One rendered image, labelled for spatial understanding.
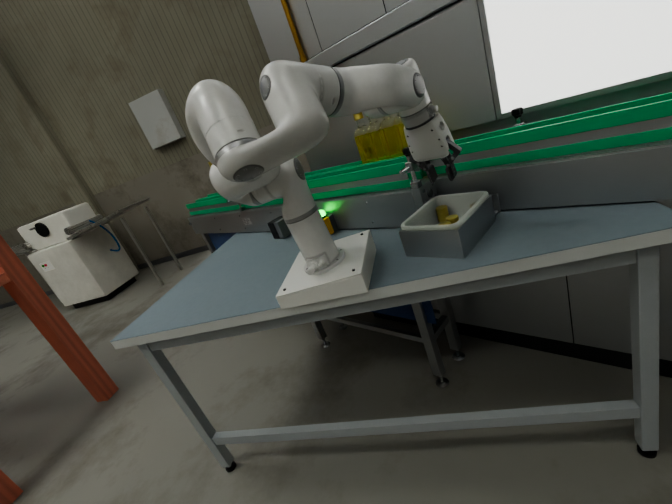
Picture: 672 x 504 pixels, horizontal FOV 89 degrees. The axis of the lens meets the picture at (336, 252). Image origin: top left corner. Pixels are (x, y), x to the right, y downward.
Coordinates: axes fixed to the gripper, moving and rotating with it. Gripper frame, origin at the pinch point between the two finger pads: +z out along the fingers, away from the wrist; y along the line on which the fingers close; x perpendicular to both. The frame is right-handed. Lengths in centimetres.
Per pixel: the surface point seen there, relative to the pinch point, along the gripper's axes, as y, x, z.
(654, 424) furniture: -40, 13, 79
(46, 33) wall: 515, -118, -203
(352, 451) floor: 42, 59, 81
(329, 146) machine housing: 74, -36, -1
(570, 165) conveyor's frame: -24.1, -14.4, 11.7
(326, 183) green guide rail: 52, -7, 1
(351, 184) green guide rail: 40.3, -6.8, 3.5
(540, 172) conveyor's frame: -17.5, -14.0, 12.4
